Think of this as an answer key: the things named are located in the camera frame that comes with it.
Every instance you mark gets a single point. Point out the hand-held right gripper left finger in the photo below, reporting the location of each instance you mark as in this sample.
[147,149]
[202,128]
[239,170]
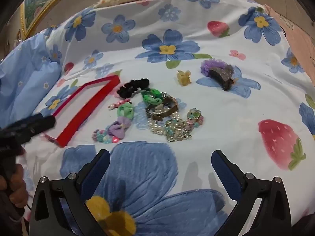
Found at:
[98,167]

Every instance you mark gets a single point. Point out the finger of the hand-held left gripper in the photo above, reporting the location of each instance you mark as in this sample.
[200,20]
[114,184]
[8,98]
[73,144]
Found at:
[39,125]

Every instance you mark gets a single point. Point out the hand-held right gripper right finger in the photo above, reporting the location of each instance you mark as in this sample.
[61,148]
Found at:
[224,169]

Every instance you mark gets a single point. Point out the red shallow box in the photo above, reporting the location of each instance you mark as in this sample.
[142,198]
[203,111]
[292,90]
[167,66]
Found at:
[81,118]

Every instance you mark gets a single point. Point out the pink beaded hair clip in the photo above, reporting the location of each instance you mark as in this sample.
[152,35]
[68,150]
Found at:
[120,103]

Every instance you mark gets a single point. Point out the black scrunchie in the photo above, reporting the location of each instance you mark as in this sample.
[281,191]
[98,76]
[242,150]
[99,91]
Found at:
[133,86]

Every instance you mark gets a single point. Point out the yellow hair claw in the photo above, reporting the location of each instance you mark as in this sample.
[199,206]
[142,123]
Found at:
[183,78]

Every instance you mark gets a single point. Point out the person's left forearm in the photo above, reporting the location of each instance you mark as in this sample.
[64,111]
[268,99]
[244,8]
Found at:
[9,221]

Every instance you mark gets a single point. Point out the person's left hand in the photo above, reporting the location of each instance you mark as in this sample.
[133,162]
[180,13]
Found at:
[17,191]

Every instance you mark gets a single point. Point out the light blue duvet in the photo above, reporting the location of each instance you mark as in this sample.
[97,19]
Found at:
[24,73]

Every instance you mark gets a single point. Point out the gold bow brooch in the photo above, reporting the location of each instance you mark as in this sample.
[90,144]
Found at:
[178,132]

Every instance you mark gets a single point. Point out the floral strawberry bedsheet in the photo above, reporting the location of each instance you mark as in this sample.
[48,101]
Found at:
[221,108]

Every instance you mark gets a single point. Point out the dark glitter hair claw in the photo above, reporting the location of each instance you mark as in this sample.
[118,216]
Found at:
[221,76]

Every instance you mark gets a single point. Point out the purple scrunchie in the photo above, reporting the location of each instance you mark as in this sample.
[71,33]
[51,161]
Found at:
[209,65]

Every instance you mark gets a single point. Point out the gold framed painting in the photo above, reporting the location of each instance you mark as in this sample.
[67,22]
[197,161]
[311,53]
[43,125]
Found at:
[37,0]

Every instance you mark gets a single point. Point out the pink cardboard box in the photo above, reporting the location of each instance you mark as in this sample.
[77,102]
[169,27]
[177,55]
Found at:
[300,39]

